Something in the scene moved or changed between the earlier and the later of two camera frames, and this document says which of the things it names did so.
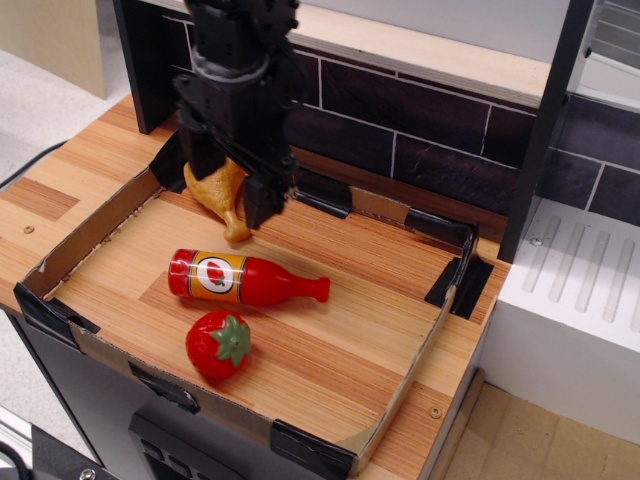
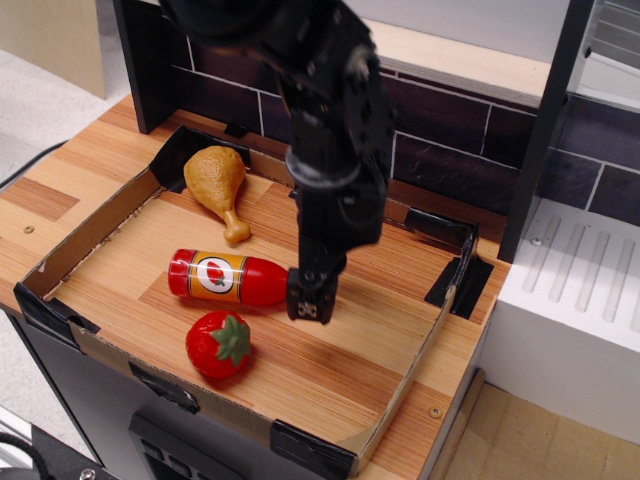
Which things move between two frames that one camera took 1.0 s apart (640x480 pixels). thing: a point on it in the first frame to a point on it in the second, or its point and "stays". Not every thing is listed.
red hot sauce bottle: [238, 280] stays
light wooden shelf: [382, 47] stays
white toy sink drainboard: [565, 329] stays
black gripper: [240, 104] to [338, 168]
